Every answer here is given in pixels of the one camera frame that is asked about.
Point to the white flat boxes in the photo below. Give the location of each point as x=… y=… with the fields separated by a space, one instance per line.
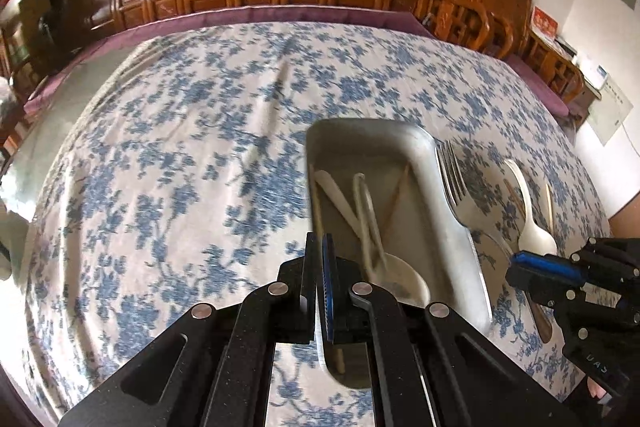
x=566 y=47

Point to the blue floral tablecloth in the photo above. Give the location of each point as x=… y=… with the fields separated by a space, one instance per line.
x=175 y=207

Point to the metal fork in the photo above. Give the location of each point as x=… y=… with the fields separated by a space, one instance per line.
x=457 y=197

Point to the person's right hand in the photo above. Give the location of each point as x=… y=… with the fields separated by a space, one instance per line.
x=598 y=392

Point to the white soup spoon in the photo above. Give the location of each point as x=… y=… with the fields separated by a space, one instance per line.
x=537 y=239
x=405 y=279

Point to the purple armchair cushion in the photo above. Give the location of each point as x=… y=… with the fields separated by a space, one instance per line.
x=542 y=89

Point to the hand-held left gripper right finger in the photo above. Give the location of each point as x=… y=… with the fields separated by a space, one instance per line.
x=350 y=307

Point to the rectangular metal tray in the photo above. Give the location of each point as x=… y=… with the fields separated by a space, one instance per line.
x=440 y=252

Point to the wooden side table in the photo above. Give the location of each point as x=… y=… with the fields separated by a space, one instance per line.
x=590 y=94

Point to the thin brown chopstick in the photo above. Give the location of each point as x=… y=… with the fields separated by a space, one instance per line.
x=400 y=194
x=515 y=203

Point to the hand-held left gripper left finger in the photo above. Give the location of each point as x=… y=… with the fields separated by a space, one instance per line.
x=292 y=289

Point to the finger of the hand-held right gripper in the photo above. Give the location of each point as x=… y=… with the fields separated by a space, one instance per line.
x=547 y=263
x=545 y=287

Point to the red desk card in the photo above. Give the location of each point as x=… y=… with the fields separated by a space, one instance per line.
x=544 y=23

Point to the white wall panel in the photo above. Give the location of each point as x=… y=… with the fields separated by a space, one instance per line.
x=611 y=109

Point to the white telephone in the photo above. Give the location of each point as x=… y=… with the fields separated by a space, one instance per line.
x=595 y=77

